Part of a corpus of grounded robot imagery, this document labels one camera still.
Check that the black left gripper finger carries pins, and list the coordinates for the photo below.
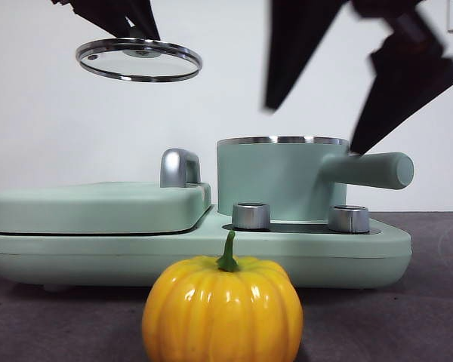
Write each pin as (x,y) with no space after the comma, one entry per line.
(102,17)
(141,17)

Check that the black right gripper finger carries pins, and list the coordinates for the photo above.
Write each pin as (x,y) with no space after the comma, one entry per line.
(294,45)
(400,90)

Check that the glass lid with green knob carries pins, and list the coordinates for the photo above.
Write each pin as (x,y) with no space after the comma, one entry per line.
(143,64)

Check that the yellow toy pumpkin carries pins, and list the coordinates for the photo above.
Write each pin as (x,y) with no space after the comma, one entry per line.
(222,309)

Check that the mint green steamer pot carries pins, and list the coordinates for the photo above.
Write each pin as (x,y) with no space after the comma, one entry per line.
(268,177)

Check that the silver control knob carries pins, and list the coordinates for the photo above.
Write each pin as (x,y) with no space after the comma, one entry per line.
(348,219)
(251,216)

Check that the mint green hinged griddle cover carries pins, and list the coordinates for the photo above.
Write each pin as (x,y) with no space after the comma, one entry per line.
(98,207)

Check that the mint green breakfast machine base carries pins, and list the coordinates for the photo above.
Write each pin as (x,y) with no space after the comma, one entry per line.
(136,260)

